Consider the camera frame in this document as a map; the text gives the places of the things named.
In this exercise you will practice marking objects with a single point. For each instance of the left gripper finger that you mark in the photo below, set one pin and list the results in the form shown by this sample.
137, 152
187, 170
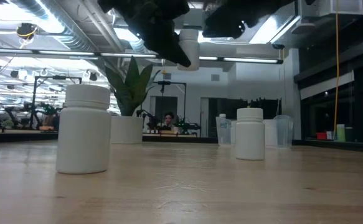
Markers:
164, 40

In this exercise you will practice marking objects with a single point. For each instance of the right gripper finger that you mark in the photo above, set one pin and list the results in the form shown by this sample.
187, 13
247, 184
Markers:
224, 25

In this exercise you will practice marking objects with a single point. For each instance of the small white pill bottle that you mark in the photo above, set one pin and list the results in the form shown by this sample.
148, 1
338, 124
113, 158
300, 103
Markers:
191, 53

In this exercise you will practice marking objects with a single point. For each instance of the large white pill bottle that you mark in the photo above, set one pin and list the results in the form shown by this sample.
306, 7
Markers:
84, 140

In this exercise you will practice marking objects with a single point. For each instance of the background black robot arm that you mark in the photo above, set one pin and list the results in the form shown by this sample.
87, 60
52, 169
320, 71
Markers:
187, 126

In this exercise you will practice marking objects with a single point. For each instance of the clear plastic basket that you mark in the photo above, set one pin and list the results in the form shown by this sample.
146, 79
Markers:
284, 130

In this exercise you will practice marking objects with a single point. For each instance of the overhead LED light bar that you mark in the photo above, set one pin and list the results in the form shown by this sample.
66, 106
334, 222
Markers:
249, 59

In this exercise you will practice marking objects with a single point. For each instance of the green snake plant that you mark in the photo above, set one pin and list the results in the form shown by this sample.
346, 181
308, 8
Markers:
133, 90

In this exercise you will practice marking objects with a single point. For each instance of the person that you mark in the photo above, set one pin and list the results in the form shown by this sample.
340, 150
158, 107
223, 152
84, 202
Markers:
168, 119

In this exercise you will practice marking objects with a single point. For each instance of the white ceiling air unit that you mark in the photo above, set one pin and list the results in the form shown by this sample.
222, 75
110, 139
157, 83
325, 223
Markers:
346, 7

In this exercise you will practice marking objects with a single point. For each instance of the white plant pot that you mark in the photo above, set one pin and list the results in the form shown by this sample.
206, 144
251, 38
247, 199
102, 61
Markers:
126, 130

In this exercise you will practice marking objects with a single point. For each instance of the small bottle with white cap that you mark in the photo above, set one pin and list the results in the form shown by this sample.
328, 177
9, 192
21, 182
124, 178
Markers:
223, 127

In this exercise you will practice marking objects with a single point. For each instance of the red box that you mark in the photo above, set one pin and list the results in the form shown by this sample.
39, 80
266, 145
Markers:
321, 136

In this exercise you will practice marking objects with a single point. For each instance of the light green cup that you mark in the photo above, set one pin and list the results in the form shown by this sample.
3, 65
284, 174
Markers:
341, 133

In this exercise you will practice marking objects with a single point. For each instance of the dark green cup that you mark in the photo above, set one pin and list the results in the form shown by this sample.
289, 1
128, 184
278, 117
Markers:
349, 134

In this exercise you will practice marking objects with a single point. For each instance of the grey wall vent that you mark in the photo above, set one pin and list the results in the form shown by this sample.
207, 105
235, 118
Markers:
215, 77
167, 76

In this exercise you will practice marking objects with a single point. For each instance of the black camera stand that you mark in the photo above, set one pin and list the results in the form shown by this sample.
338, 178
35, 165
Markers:
162, 102

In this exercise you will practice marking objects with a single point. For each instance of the black metal frame stand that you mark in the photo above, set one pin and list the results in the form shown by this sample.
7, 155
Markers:
35, 99

